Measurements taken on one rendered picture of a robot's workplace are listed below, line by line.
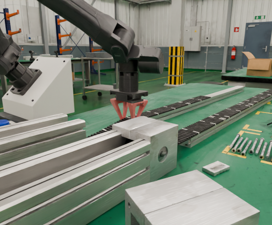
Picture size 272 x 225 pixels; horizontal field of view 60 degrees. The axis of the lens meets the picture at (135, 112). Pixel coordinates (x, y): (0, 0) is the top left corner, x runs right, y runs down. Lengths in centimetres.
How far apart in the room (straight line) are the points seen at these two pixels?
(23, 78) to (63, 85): 14
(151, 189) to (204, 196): 5
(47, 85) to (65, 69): 9
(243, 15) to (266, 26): 106
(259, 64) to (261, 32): 895
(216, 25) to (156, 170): 1156
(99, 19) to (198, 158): 40
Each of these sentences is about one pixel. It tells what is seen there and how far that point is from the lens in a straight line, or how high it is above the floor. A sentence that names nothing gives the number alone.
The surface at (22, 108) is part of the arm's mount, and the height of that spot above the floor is 82.
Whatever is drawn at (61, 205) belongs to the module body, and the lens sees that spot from 33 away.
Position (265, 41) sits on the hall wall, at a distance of 1137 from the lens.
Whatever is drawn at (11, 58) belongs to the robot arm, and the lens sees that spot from 92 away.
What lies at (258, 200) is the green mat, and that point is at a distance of 46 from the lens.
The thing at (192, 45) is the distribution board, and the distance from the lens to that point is 1194.
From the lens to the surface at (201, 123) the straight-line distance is 71.
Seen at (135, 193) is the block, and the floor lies 87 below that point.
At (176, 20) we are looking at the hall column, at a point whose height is 177.
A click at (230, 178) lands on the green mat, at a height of 78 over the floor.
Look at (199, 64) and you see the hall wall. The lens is 1209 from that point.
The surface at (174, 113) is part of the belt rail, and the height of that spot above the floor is 79.
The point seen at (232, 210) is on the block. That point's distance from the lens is 26.
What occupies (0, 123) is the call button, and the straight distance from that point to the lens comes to 64.
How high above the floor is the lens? 102
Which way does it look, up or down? 15 degrees down
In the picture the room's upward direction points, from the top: straight up
